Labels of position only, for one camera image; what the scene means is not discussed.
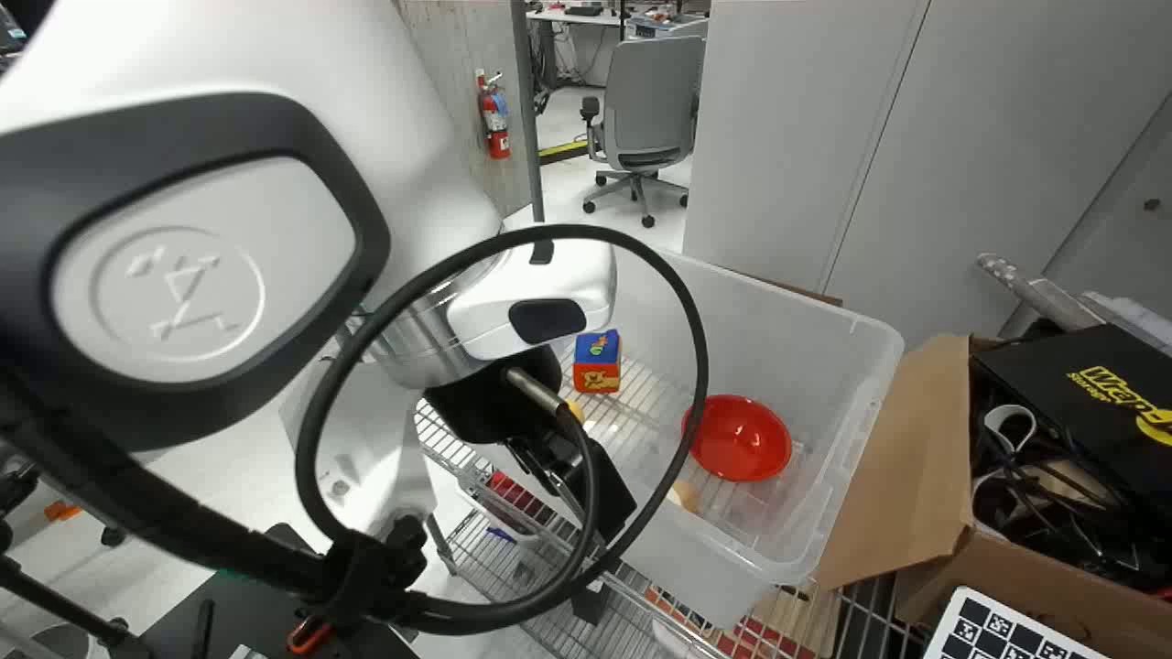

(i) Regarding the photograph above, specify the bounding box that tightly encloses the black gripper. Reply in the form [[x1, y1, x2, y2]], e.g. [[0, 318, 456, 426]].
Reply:
[[424, 347, 636, 541]]

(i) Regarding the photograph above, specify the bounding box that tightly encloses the tan toy bread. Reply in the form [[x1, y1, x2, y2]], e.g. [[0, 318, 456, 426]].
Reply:
[[669, 478, 701, 512]]

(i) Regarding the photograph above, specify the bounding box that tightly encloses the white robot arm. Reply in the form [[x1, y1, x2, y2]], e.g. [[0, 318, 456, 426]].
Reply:
[[0, 0, 632, 634]]

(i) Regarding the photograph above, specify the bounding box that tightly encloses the clear plastic container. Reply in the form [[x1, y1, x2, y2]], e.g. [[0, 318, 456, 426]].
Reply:
[[446, 245, 904, 622]]

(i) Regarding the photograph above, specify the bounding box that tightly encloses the blue red small box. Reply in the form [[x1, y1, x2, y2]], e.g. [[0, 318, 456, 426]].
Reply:
[[571, 328, 624, 396]]

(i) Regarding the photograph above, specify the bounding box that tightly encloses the red plastic bowl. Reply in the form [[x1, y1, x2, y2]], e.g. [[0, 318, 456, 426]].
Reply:
[[682, 396, 795, 483]]

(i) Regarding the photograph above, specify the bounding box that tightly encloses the red fire extinguisher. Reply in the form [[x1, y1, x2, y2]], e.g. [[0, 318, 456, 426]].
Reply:
[[477, 68, 513, 159]]

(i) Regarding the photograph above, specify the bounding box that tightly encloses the grey office chair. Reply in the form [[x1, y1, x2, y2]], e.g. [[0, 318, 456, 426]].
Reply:
[[580, 36, 705, 225]]

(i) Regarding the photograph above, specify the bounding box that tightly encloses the brown cardboard box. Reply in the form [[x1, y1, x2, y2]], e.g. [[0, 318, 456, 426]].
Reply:
[[813, 334, 1172, 659]]

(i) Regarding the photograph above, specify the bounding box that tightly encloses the black white marker board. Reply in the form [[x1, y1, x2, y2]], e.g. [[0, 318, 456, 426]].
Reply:
[[925, 585, 1106, 659]]

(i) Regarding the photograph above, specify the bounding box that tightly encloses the silver metal tube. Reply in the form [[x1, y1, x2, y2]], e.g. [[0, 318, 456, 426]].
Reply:
[[976, 253, 1103, 328]]

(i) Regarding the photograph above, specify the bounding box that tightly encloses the black yellow bag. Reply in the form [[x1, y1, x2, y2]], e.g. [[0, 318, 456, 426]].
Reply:
[[976, 327, 1172, 522]]

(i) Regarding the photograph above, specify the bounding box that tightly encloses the wire shelf cart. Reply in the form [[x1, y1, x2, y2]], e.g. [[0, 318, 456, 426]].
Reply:
[[419, 407, 926, 659]]

